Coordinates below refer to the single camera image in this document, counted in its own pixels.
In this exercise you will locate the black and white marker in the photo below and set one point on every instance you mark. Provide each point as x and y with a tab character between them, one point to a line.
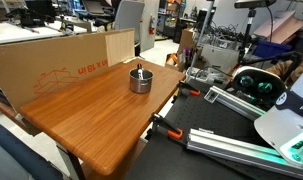
139	71

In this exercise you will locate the silver metal cup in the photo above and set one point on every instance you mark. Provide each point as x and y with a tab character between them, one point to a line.
141	84

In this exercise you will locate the black orange bar clamp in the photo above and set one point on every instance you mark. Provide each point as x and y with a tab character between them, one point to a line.
191	91
171	133

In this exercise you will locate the black perforated breadboard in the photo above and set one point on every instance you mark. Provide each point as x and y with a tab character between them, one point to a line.
197	113

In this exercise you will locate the white electronics box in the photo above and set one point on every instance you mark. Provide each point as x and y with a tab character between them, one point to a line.
204	75

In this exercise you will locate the small brown cardboard box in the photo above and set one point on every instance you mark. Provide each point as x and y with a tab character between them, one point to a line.
187	40

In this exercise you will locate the red fire extinguisher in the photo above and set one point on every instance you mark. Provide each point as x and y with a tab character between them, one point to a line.
152	26

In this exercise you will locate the silver metal pole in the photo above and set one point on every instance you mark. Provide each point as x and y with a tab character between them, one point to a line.
202	36

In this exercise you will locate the grey office chair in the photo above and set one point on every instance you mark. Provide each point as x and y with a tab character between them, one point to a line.
129	16

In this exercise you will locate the black laptop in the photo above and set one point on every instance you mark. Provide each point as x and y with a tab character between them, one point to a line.
92	6

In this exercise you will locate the metal table leg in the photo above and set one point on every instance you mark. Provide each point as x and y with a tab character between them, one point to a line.
72	163

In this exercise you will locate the white VR headset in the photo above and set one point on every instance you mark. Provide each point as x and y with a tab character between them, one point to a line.
257	75

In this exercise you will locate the large cardboard box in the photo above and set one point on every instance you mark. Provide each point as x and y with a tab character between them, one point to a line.
41	63

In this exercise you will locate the blue plastic bin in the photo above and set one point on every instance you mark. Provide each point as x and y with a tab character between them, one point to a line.
271	48

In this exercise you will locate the brown jacket sleeve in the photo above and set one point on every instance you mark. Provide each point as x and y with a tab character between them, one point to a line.
287	68

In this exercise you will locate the white desk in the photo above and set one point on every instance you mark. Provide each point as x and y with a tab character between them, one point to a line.
21	33

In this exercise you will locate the flat cardboard sheets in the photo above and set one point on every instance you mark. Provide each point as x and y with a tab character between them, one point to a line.
281	26

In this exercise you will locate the aluminium extrusion rail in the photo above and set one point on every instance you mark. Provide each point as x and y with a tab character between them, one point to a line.
231	146
234	103

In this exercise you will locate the black camera tripod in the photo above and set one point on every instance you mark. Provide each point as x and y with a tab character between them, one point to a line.
246	36

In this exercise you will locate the black stereo camera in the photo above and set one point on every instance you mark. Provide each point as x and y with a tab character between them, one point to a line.
254	3

